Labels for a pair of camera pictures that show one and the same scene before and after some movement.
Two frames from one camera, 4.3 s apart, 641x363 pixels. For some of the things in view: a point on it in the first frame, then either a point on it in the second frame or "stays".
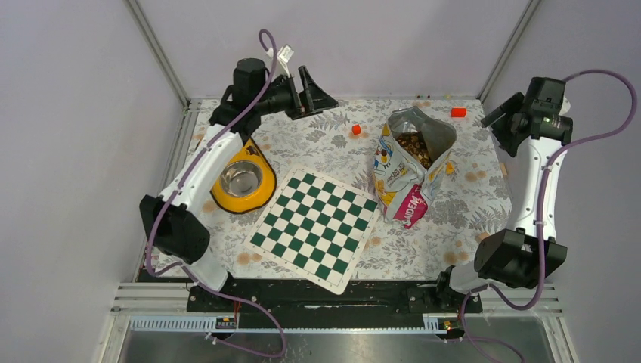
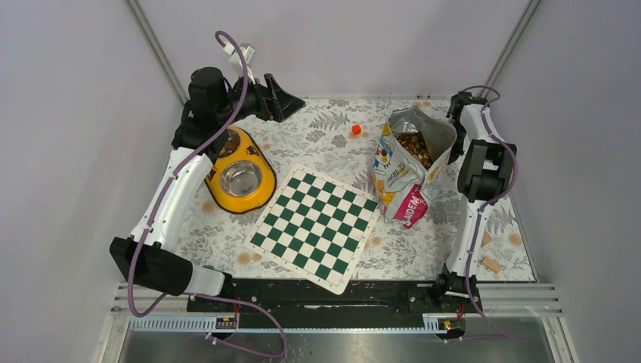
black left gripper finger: [319, 98] -> [288, 104]
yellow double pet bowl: [248, 181] stays
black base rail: [356, 296] stays
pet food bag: [411, 165] stays
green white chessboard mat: [315, 227] stays
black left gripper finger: [313, 102] -> [286, 105]
